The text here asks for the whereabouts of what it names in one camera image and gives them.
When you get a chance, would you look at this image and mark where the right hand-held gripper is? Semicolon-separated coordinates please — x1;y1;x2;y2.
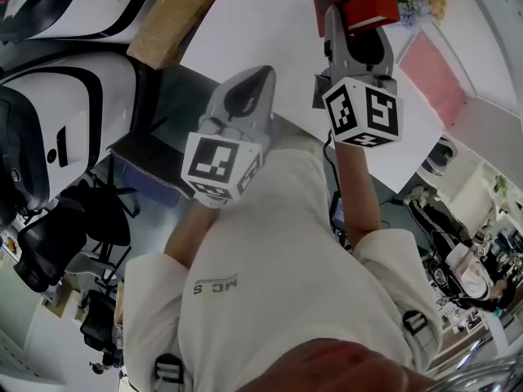
313;6;405;149

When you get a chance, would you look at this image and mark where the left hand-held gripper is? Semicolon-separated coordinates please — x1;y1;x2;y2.
180;65;278;208

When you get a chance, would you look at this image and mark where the pink cloth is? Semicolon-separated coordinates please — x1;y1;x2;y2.
398;30;469;128

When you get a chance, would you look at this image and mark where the person's right forearm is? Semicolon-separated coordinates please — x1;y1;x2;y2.
333;136;386;245

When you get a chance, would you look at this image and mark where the person's left forearm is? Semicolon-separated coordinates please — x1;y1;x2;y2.
163;199;218;270

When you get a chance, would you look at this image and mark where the white table top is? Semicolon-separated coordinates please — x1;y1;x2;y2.
178;0;469;194

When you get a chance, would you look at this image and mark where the blue padded chair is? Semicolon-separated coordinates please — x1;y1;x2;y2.
105;131;186;210

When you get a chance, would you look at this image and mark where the white ornate chair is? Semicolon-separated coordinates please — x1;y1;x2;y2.
416;135;455;178

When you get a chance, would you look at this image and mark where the black waist device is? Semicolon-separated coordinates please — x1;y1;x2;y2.
329;189;349;238

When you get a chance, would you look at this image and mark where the white black-trimmed machine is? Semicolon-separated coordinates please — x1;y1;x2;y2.
0;0;181;42
0;51;145;229

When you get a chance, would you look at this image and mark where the person's white shirt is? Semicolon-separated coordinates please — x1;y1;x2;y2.
122;116;445;392

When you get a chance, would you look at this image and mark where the black office chair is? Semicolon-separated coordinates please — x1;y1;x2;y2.
14;173;142;294

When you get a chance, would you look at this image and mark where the green plant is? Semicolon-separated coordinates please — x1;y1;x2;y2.
493;173;512;199

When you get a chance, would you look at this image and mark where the small black chair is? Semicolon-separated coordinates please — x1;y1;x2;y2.
79;290;118;354

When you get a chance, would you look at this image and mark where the grey strap buckle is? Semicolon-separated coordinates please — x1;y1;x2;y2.
154;352;184;392
402;311;428;336

